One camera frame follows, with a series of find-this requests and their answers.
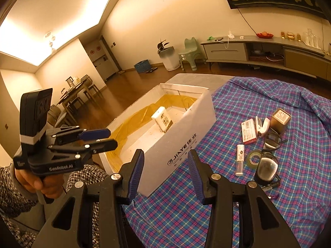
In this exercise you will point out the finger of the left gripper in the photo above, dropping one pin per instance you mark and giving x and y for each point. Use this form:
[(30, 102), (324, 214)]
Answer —
[(100, 146), (91, 135)]

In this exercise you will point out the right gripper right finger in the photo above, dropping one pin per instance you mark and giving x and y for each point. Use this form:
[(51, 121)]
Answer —
[(261, 225)]

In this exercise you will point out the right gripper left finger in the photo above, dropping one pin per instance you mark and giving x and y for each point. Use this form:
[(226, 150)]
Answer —
[(71, 224)]

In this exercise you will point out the black marker pen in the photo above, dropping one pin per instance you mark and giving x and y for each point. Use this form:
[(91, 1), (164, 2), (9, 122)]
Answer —
[(271, 186)]

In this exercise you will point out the green tape roll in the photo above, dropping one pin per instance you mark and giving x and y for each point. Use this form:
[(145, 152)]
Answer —
[(253, 159)]

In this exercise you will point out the white clear tube bottle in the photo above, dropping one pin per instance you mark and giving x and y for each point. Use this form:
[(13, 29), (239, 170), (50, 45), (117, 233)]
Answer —
[(240, 158)]

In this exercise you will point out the black frame glasses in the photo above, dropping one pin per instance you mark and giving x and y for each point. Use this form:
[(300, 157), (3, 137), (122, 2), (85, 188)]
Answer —
[(273, 141)]

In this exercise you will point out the red white staples box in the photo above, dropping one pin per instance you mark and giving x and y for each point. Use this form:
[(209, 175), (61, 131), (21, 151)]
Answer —
[(248, 132)]

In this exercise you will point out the left patterned sleeve forearm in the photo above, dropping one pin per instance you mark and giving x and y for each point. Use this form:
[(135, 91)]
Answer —
[(15, 199)]

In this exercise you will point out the person's left hand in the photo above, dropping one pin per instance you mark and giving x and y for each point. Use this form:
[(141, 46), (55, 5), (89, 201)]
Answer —
[(50, 186)]

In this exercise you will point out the dining table with chairs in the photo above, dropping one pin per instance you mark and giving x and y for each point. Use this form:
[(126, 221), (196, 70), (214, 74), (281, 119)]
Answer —
[(70, 96)]

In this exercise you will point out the black computer mouse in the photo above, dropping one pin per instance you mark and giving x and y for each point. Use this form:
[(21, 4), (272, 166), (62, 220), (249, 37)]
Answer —
[(267, 169)]

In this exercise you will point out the white carton in box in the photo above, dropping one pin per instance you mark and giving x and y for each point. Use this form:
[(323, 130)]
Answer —
[(162, 118)]

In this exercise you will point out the white foam box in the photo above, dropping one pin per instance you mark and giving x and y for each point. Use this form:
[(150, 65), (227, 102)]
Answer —
[(192, 112)]

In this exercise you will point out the blue plastic basket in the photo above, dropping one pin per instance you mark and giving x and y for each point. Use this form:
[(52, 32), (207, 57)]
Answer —
[(143, 66)]

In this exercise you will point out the white bin with plant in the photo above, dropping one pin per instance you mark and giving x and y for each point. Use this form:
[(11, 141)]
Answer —
[(168, 55)]

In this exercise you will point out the white stapler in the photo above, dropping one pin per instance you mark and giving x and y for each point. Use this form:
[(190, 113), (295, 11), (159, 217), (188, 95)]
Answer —
[(261, 126)]

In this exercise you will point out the square metal tin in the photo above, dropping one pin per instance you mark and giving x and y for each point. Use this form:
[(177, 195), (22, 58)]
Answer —
[(280, 119)]

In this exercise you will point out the green plastic chair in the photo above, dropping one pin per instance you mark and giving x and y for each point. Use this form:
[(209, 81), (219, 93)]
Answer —
[(190, 53)]

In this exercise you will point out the grey tv cabinet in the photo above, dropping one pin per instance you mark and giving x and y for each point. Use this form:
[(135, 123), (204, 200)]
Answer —
[(275, 53)]

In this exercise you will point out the red fruit plate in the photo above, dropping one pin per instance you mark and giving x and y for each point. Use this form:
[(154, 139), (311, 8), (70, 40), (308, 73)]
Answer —
[(264, 35)]

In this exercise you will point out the glass jars on cabinet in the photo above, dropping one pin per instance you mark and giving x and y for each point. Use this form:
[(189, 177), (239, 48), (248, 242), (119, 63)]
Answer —
[(310, 39)]

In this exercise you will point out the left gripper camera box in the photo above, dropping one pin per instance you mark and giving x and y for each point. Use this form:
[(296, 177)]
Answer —
[(34, 107)]

